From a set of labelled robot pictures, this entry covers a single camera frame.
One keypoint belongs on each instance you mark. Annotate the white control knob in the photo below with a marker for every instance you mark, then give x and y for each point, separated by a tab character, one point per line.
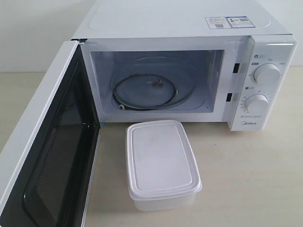
256	103
267	74

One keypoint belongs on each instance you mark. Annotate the white and blue label sticker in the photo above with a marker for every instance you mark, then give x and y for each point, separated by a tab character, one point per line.
229	22

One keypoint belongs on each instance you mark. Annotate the white microwave door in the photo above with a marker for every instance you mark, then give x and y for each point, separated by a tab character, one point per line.
47	164

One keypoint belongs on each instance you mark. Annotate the white plastic lidded container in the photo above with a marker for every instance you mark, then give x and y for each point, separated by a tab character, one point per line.
162	171

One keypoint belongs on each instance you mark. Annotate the lower white control knob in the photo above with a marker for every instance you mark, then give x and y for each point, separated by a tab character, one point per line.
256	103

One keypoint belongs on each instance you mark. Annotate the glass turntable plate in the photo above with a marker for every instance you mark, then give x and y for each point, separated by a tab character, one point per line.
153	83

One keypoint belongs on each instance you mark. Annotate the white microwave oven body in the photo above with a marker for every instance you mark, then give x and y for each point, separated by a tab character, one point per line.
115	32

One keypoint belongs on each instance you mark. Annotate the upper white control knob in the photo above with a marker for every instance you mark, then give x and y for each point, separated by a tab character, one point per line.
267	74

